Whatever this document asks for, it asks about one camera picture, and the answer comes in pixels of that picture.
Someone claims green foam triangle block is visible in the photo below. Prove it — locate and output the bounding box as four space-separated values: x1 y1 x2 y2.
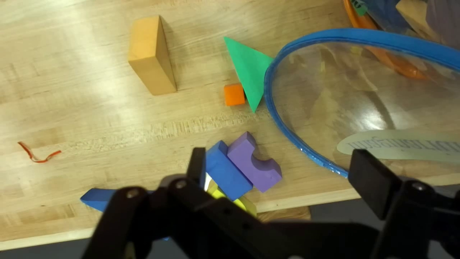
222 35 274 113

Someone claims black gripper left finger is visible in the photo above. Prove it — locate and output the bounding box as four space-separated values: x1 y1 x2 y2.
82 146 227 259

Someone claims tan wooden block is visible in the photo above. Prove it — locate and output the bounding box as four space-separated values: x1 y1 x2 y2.
126 14 178 96

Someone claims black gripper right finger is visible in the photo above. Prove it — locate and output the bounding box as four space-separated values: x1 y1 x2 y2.
346 148 460 259

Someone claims clear toy bag with blocks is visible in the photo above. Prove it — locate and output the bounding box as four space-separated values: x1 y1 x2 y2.
342 0 460 80

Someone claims yellow foam block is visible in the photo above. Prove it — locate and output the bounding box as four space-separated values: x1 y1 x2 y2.
205 184 258 215

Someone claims long blue foam wedge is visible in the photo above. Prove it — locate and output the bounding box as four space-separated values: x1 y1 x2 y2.
79 186 119 212

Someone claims purple foam arch block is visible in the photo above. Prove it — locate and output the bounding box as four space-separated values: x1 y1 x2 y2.
225 130 283 194

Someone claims red rubber band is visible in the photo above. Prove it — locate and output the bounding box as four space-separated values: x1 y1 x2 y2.
17 139 63 163

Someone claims small orange foam cube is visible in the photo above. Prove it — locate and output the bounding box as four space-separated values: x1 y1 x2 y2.
222 83 247 107

